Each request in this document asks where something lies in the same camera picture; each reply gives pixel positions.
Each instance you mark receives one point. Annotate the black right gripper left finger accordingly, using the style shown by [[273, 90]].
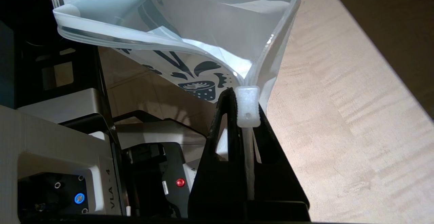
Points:
[[217, 190]]

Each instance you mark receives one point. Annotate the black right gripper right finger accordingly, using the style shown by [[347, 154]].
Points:
[[278, 190]]

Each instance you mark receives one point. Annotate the white bag zipper slider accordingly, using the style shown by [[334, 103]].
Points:
[[248, 105]]

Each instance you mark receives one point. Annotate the white horse-print pouch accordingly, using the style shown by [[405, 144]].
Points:
[[203, 30]]

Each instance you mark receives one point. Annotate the white and black robot body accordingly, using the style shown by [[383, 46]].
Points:
[[67, 142]]

